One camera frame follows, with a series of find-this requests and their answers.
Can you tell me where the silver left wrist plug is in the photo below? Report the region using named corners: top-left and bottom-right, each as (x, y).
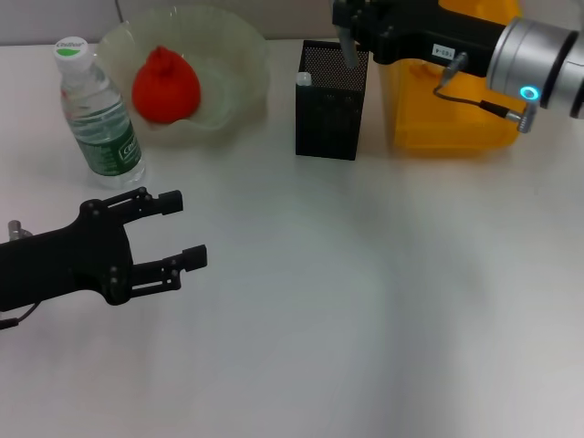
top-left (7, 220), bottom-right (33, 242)

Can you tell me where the translucent green glass fruit plate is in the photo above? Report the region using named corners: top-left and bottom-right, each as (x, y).
top-left (93, 5), bottom-right (273, 150)

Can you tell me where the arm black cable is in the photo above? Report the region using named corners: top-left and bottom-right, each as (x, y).
top-left (432, 50), bottom-right (539, 134)
top-left (0, 300), bottom-right (40, 330)

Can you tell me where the yellow plastic bin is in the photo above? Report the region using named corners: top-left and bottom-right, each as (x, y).
top-left (385, 0), bottom-right (533, 151)

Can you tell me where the clear green-label water bottle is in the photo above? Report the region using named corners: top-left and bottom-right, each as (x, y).
top-left (53, 35), bottom-right (147, 191)

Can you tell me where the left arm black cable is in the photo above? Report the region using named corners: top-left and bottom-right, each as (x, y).
top-left (0, 300), bottom-right (40, 330)

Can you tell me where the red-orange fruit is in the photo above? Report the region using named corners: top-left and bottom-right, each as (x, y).
top-left (131, 45), bottom-right (203, 124)

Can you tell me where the black mesh pen holder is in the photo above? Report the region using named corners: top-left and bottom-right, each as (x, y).
top-left (295, 39), bottom-right (370, 162)

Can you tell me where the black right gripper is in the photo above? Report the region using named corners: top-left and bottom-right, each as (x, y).
top-left (331, 0), bottom-right (510, 78)

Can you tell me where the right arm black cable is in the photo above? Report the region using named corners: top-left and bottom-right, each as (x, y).
top-left (432, 50), bottom-right (539, 134)

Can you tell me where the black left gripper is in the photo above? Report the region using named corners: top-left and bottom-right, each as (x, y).
top-left (0, 187), bottom-right (209, 310)

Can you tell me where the grey marker pen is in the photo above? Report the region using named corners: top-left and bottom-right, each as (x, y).
top-left (338, 25), bottom-right (360, 68)

